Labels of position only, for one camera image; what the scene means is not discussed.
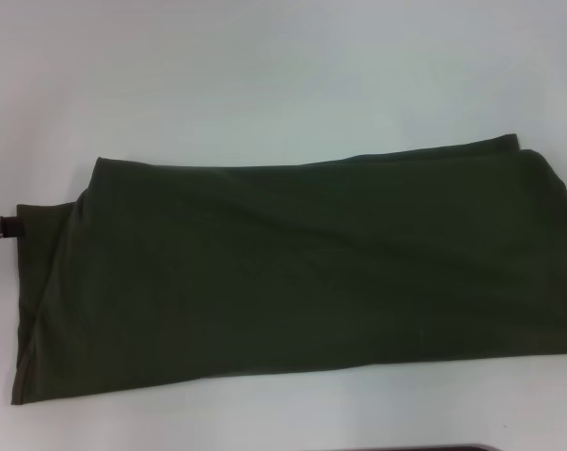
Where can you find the dark green FREE! t-shirt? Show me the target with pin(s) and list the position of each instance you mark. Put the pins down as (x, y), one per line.
(283, 282)

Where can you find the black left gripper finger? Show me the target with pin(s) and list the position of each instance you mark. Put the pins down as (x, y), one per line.
(3, 228)

